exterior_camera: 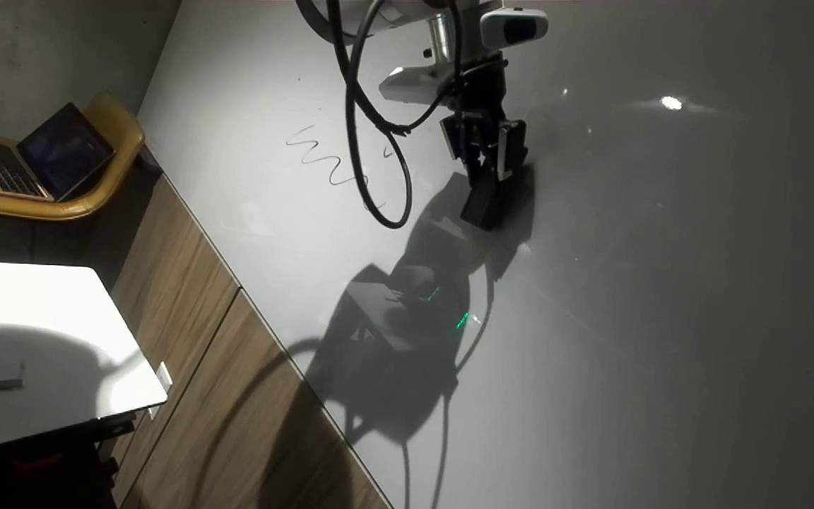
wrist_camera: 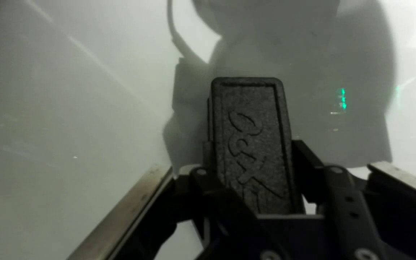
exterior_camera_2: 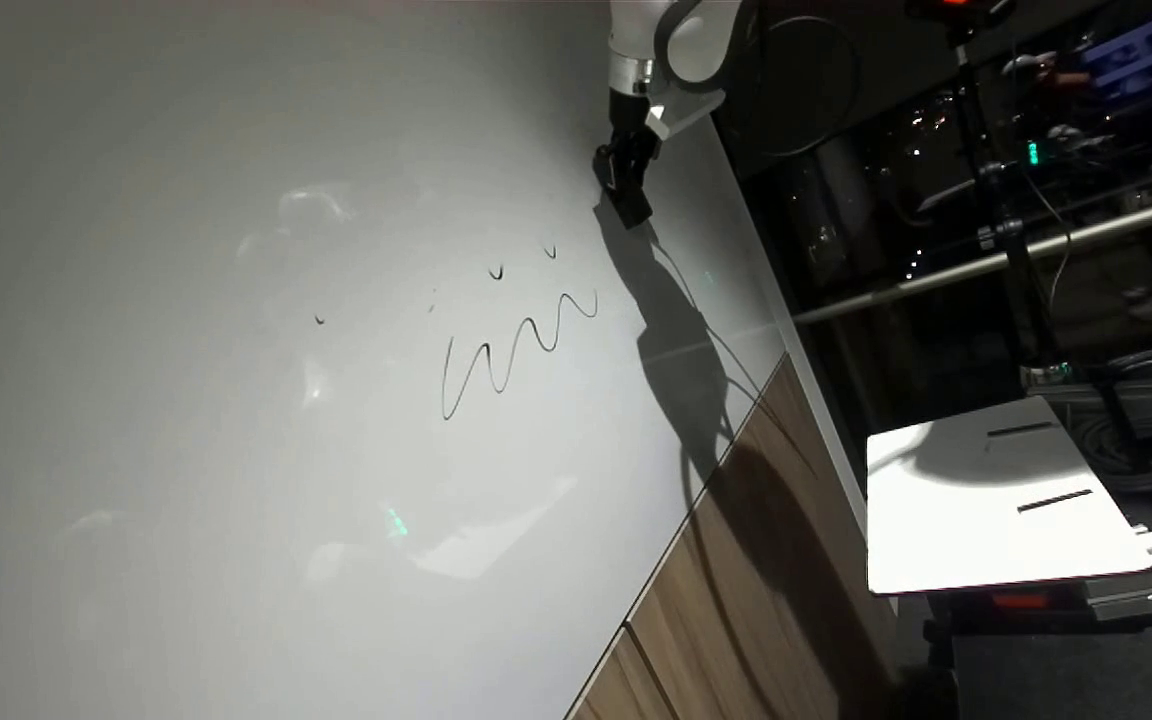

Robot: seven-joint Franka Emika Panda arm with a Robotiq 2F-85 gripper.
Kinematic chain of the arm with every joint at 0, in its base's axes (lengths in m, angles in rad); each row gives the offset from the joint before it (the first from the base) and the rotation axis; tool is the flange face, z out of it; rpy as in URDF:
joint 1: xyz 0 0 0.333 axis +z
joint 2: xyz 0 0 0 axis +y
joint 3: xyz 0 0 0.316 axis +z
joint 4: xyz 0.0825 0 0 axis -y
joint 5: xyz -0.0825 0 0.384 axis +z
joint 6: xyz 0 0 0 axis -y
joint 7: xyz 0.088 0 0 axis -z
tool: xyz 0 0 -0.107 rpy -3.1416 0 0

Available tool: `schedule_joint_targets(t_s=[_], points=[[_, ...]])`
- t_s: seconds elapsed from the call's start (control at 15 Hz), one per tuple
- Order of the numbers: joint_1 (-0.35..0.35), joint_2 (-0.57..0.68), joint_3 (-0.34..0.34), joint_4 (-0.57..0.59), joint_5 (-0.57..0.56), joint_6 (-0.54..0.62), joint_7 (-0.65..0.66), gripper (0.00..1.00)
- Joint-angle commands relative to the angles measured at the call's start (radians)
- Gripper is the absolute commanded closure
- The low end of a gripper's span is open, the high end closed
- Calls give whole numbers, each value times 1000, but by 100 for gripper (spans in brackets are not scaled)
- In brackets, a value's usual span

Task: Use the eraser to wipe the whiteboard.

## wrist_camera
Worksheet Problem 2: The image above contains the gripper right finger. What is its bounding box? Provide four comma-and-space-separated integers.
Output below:
291, 139, 390, 260

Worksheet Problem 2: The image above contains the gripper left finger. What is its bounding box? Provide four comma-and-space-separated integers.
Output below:
174, 98, 279, 260

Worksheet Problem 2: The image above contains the black whiteboard eraser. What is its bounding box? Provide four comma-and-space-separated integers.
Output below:
208, 77, 305, 216

